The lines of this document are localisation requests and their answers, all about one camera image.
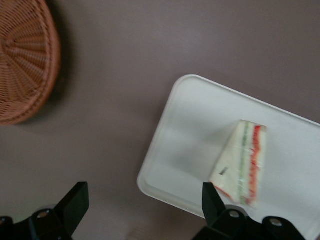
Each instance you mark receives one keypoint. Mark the round brown wicker basket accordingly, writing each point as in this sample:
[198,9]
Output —
[22,62]

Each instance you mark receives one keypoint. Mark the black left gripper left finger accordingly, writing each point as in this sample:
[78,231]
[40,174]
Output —
[72,207]

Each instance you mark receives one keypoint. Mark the triangle sandwich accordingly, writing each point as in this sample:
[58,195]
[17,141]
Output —
[240,162]

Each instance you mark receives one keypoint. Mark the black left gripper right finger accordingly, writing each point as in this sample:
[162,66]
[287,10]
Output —
[212,212]

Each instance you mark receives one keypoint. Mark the cream rectangular plastic tray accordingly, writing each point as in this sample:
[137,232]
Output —
[190,140]

